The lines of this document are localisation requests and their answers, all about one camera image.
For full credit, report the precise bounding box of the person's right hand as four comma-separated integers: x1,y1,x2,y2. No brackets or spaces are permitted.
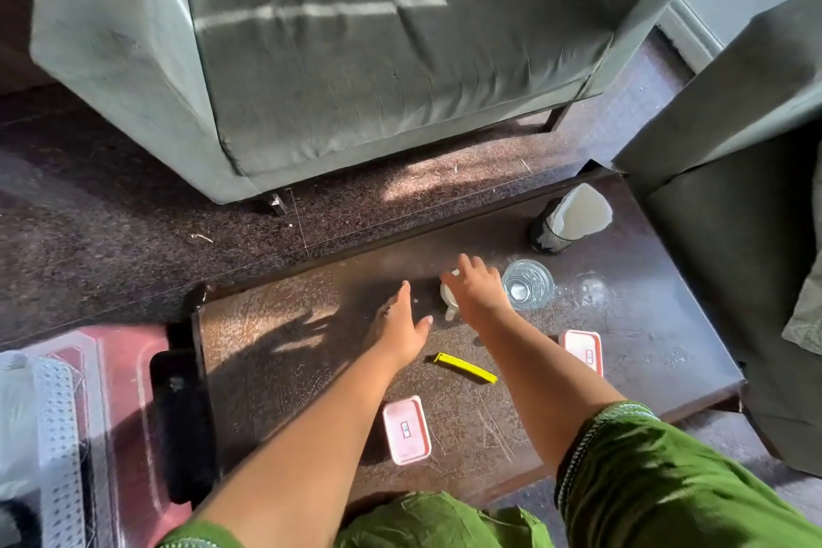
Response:
439,253,515,331

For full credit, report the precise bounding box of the person's left hand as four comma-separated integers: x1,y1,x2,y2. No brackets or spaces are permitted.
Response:
362,281,435,372

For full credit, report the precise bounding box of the tall white mug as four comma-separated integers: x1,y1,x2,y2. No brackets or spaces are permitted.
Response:
438,269,461,322

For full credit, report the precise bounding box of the clear glass tumbler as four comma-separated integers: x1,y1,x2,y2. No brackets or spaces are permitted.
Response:
500,258,556,311

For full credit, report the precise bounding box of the yellow stick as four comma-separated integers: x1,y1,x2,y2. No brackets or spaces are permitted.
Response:
431,351,499,385

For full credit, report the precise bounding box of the pink lidded box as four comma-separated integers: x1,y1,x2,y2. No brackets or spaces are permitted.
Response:
382,395,432,467

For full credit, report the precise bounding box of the white perforated plastic basket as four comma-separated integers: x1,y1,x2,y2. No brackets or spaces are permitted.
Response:
0,351,88,548

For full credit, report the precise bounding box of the person's left forearm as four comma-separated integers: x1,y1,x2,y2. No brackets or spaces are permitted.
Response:
192,348,419,548

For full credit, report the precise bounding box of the person's right forearm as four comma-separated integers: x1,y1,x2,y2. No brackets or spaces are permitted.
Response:
487,309,628,475

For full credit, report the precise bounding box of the dark wooden coffee table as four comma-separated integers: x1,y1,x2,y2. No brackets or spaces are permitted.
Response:
148,162,748,510

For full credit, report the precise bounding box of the person's green garment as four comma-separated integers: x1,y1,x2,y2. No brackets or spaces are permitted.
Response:
157,401,822,548

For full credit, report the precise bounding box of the grey-green loveseat sofa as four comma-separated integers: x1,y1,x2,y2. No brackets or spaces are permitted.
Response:
30,0,727,206

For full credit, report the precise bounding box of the red plastic stool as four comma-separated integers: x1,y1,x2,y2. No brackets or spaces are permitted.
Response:
25,324,213,548

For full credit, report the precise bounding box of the pale green patterned cushion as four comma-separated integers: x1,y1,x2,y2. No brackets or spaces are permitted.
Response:
780,136,822,356

